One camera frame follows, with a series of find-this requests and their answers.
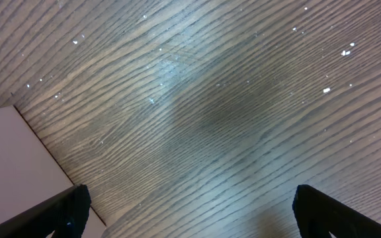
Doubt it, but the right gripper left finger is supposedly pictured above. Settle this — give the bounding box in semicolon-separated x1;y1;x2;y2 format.
0;184;91;238

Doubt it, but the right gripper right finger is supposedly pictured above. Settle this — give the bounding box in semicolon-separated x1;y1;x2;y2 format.
292;184;381;238

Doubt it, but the white cardboard box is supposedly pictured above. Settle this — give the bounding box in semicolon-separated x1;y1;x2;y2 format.
0;106;106;237

